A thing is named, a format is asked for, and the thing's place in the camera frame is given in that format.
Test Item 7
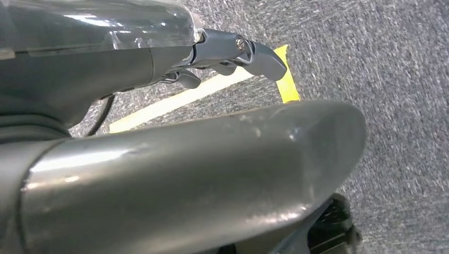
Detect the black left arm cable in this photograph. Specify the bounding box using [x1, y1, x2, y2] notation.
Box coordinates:
[86, 94, 116, 138]

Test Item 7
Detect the yellow floor tape square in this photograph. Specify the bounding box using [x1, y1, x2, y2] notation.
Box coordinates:
[109, 43, 301, 134]

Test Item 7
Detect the black robot lower body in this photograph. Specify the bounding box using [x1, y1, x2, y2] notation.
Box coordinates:
[217, 194, 363, 254]

